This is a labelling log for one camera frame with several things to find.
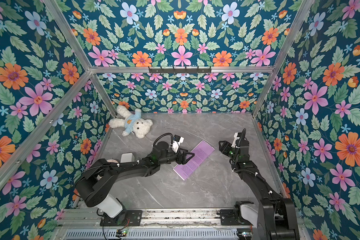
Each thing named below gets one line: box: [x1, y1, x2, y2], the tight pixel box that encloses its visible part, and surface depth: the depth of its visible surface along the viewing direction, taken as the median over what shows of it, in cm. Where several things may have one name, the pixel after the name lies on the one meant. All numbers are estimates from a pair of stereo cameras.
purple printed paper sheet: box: [173, 140, 215, 181], surface depth 94 cm
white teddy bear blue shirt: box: [108, 105, 153, 139], surface depth 107 cm
